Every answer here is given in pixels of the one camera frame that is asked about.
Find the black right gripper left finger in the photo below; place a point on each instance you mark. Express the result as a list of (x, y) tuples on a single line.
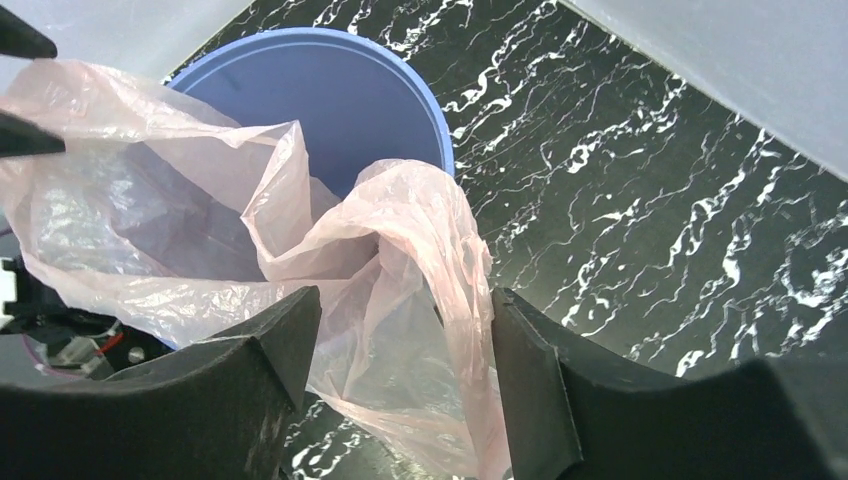
[(217, 409)]

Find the blue plastic trash bin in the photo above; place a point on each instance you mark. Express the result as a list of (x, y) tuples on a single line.
[(357, 102)]

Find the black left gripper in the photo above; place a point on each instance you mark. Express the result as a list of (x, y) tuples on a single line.
[(64, 340)]

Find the pink plastic trash bag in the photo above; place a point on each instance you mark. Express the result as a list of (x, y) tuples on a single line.
[(178, 221)]

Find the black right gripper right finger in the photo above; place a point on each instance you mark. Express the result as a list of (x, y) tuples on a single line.
[(576, 410)]

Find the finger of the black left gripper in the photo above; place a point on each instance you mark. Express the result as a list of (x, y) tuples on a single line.
[(22, 138), (19, 39)]

